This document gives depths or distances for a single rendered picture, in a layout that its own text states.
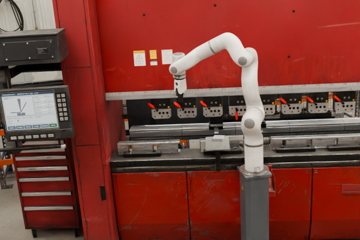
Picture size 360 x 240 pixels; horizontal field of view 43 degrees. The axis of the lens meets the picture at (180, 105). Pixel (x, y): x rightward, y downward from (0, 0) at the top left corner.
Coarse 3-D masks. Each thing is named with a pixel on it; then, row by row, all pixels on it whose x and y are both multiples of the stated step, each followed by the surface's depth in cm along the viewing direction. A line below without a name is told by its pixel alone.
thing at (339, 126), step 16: (144, 128) 396; (160, 128) 394; (176, 128) 391; (192, 128) 389; (208, 128) 388; (224, 128) 388; (240, 128) 387; (272, 128) 385; (288, 128) 384; (304, 128) 383; (320, 128) 383; (336, 128) 382; (352, 128) 381
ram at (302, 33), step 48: (96, 0) 335; (144, 0) 333; (192, 0) 331; (240, 0) 329; (288, 0) 327; (336, 0) 325; (144, 48) 343; (192, 48) 341; (288, 48) 337; (336, 48) 335; (144, 96) 354; (192, 96) 352
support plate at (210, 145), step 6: (210, 138) 360; (228, 138) 358; (210, 144) 348; (216, 144) 348; (222, 144) 347; (228, 144) 346; (210, 150) 338; (216, 150) 338; (222, 150) 338; (228, 150) 338
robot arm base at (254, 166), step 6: (246, 150) 293; (252, 150) 291; (258, 150) 291; (246, 156) 295; (252, 156) 292; (258, 156) 292; (246, 162) 296; (252, 162) 293; (258, 162) 293; (240, 168) 302; (246, 168) 297; (252, 168) 294; (258, 168) 293; (264, 168) 300; (246, 174) 294; (252, 174) 293; (258, 174) 292; (264, 174) 293
